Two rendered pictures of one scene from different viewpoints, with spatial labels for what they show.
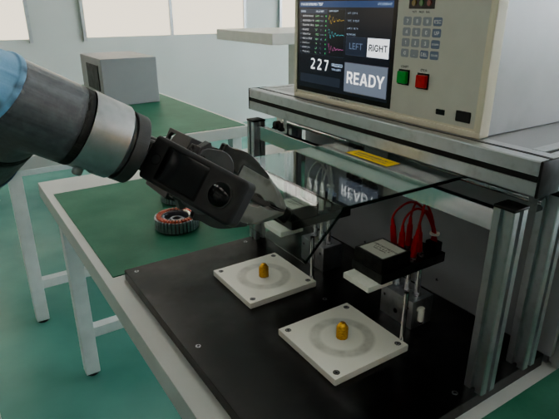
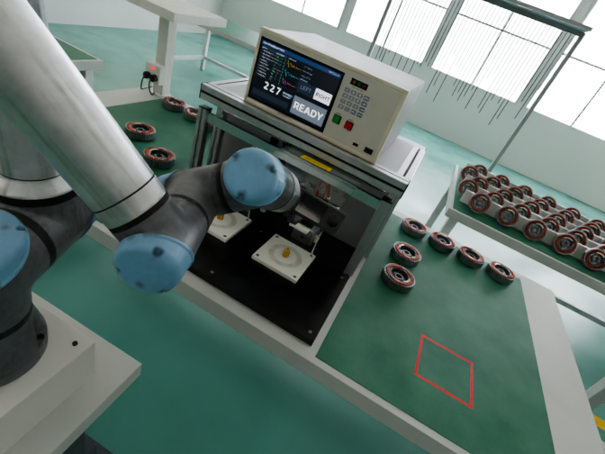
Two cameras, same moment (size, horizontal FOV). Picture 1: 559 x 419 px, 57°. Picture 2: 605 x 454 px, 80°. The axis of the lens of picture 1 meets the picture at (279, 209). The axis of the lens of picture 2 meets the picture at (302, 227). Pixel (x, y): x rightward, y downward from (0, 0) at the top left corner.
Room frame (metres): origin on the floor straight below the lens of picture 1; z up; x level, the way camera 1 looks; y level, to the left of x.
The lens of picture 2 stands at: (0.06, 0.49, 1.45)
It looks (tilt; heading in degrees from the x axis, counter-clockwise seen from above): 32 degrees down; 316
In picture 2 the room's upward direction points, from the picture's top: 22 degrees clockwise
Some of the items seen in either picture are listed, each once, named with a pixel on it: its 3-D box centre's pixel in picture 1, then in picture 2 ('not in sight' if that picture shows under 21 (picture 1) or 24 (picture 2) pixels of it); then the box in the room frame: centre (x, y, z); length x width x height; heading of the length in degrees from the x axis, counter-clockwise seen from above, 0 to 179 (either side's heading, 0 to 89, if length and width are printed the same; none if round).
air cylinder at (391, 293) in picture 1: (405, 302); (305, 231); (0.77, -0.22, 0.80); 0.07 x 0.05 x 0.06; 33
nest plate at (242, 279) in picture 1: (264, 278); (220, 219); (0.90, 0.03, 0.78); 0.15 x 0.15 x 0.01; 33
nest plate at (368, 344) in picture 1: (341, 339); (284, 257); (0.69, -0.10, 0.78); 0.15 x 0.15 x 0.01; 33
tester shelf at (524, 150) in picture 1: (437, 113); (322, 124); (0.97, -0.30, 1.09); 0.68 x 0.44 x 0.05; 33
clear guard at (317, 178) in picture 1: (345, 186); (308, 181); (0.71, -0.10, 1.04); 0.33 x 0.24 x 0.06; 123
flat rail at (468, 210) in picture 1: (348, 164); (289, 158); (0.85, -0.12, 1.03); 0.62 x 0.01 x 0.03; 33
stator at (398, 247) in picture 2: not in sight; (405, 254); (0.62, -0.61, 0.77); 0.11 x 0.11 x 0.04
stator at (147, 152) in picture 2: not in sight; (158, 157); (1.30, 0.12, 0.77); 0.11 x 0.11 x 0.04
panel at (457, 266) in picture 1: (405, 204); (299, 175); (0.94, -0.25, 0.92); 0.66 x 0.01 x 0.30; 33
